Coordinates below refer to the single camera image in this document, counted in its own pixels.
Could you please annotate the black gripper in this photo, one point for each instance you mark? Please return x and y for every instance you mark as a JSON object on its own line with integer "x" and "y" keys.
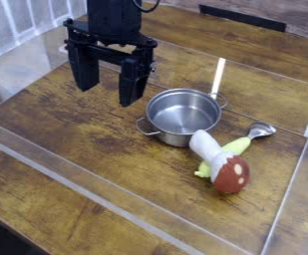
{"x": 131, "y": 50}

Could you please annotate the green handled metal spoon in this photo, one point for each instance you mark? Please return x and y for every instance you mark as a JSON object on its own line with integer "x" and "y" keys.
{"x": 259, "y": 129}

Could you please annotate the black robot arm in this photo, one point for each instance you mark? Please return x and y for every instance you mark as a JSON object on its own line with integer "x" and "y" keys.
{"x": 116, "y": 17}

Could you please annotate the stainless steel pot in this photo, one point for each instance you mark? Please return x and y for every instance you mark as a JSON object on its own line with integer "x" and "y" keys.
{"x": 180, "y": 111}

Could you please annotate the black strip on table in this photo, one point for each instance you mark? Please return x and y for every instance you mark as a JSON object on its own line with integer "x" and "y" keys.
{"x": 243, "y": 18}

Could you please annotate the plush red mushroom toy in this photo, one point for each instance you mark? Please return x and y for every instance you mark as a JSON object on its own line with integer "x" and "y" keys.
{"x": 223, "y": 165}

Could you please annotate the clear acrylic front barrier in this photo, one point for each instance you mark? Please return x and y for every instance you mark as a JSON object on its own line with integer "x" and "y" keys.
{"x": 159, "y": 221}

